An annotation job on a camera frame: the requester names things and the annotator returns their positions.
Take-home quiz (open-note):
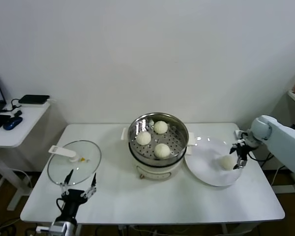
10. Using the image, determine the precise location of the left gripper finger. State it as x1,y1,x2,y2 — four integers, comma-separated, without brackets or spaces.
59,169,74,197
81,173,98,199

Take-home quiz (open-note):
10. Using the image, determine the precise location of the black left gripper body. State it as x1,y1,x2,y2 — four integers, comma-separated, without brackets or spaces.
57,189,89,222

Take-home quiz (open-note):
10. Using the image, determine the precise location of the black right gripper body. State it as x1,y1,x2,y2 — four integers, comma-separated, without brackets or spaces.
236,140,256,161

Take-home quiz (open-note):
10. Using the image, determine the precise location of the white steamed baozi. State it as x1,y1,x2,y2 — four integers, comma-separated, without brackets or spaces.
153,120,168,135
136,131,152,146
153,143,171,158
218,155,236,171

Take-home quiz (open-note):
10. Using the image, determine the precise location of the stainless steel steamer basket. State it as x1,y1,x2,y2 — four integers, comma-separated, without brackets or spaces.
121,112,195,167

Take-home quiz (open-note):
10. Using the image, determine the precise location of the white round plate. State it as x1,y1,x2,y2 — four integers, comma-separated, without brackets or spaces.
184,136,243,187

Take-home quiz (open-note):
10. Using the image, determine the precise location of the cream electric cooking pot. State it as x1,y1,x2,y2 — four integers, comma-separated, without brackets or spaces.
129,145,187,180

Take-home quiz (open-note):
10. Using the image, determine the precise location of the white side table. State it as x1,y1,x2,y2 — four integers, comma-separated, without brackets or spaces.
0,100,52,212

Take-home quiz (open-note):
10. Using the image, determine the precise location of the blue computer mouse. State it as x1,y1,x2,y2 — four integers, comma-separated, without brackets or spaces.
3,117,24,131

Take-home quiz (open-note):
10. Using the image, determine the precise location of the flat black box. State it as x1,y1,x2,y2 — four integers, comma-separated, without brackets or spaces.
18,94,51,105

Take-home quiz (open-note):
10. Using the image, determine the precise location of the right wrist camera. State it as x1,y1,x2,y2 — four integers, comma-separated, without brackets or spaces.
234,129,248,140

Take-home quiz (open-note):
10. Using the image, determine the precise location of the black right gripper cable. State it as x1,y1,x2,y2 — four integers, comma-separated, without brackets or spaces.
247,147,273,162

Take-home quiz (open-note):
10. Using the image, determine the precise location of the white wall cable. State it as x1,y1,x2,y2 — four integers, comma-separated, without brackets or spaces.
271,164,286,186

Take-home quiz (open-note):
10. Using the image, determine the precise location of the glass lid white handle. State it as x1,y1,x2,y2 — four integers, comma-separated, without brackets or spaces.
47,140,102,187

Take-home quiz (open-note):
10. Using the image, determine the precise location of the white cable under side table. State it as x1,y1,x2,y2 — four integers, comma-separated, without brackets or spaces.
0,166,33,189

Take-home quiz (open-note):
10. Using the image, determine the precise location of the black cable with adapter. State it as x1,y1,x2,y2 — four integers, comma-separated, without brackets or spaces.
260,123,295,169

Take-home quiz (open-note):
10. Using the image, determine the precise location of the black cable with dongle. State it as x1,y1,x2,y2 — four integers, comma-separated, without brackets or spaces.
0,98,23,118

